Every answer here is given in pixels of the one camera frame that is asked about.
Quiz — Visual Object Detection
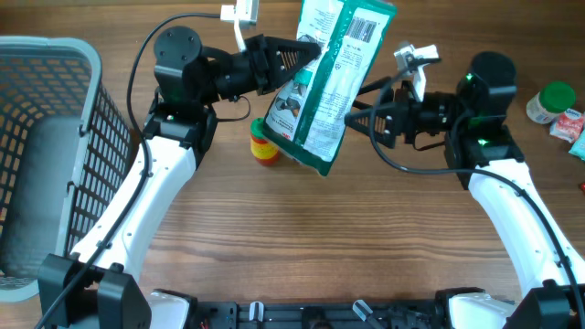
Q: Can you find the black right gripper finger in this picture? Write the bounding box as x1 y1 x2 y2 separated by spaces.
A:
344 109 397 147
357 76 391 96

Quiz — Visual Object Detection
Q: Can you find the green 3M gloves packet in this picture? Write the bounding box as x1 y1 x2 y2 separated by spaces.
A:
262 0 398 176

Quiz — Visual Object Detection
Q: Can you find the red yellow sauce bottle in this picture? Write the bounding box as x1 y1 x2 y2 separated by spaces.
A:
250 118 280 166

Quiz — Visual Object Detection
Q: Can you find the green lid white jar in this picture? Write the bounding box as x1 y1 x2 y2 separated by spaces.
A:
526 81 576 124

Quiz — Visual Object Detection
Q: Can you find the red white tissue packet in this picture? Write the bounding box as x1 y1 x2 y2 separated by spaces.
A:
549 109 584 143

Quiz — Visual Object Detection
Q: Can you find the teal wet wipes packet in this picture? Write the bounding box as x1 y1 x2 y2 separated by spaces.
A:
569 132 585 161

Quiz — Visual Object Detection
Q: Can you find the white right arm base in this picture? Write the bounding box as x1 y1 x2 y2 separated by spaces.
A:
435 287 516 329

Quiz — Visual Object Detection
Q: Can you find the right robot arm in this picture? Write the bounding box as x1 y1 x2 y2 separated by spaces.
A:
344 51 584 328

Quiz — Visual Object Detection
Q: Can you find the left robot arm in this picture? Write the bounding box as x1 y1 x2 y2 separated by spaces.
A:
38 24 321 328

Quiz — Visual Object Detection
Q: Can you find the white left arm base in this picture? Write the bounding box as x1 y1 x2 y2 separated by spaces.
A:
146 290 197 329

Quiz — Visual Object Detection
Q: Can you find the grey plastic mesh basket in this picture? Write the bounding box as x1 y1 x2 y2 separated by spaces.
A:
1 36 133 302

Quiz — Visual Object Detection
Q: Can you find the black right camera cable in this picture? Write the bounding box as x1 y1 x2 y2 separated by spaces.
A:
368 57 585 321

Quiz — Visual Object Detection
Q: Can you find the black camera cable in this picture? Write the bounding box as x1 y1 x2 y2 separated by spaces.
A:
368 57 585 321
34 12 251 329

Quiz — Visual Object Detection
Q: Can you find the black left camera cable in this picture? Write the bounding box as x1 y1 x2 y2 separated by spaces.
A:
34 12 251 329

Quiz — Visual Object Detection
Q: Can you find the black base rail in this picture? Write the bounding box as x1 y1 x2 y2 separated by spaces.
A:
150 299 519 329

